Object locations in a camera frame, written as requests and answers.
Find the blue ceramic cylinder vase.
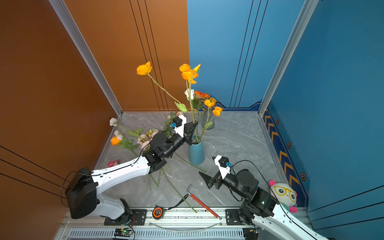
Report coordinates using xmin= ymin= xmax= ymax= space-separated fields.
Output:
xmin=189 ymin=141 xmax=205 ymax=165

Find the pink candy wrapper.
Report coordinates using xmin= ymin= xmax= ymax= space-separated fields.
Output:
xmin=108 ymin=160 xmax=121 ymax=168

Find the white rose flower stem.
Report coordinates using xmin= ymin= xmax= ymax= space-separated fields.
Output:
xmin=185 ymin=89 xmax=195 ymax=101

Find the pile of artificial flowers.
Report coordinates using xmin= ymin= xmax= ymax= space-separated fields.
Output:
xmin=103 ymin=112 xmax=202 ymax=207

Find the panda plush toy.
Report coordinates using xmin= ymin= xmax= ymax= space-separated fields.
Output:
xmin=269 ymin=180 xmax=298 ymax=213

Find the red handled hammer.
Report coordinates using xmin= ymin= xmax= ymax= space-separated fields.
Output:
xmin=187 ymin=184 xmax=222 ymax=220

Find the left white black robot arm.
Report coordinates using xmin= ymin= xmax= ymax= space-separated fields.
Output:
xmin=65 ymin=116 xmax=198 ymax=225

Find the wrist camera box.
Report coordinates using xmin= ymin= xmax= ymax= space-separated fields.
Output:
xmin=171 ymin=115 xmax=187 ymax=138
xmin=213 ymin=155 xmax=232 ymax=180

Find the clear ribbed glass vase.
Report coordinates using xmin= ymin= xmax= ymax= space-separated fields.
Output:
xmin=201 ymin=104 xmax=215 ymax=130

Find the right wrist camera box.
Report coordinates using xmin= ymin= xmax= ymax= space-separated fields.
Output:
xmin=213 ymin=155 xmax=232 ymax=180

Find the orange black tape measure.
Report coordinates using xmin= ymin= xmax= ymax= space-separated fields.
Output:
xmin=152 ymin=206 xmax=164 ymax=220

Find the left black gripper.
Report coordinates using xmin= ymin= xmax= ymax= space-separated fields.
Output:
xmin=162 ymin=120 xmax=196 ymax=160

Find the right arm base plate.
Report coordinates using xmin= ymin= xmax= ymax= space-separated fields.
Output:
xmin=225 ymin=209 xmax=254 ymax=226

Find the orange gerbera flower stem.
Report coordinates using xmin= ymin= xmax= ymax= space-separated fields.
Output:
xmin=192 ymin=91 xmax=210 ymax=120

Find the yellow poppy flower bunch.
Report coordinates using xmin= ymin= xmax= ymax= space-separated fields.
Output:
xmin=199 ymin=98 xmax=224 ymax=142

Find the green circuit board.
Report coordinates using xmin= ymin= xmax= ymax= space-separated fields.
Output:
xmin=114 ymin=228 xmax=135 ymax=240

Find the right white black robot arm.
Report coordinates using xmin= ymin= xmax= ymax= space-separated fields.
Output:
xmin=199 ymin=170 xmax=326 ymax=240

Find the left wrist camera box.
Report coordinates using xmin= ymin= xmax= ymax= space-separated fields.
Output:
xmin=171 ymin=115 xmax=187 ymax=138

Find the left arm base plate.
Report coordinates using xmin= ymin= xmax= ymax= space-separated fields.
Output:
xmin=104 ymin=209 xmax=147 ymax=227

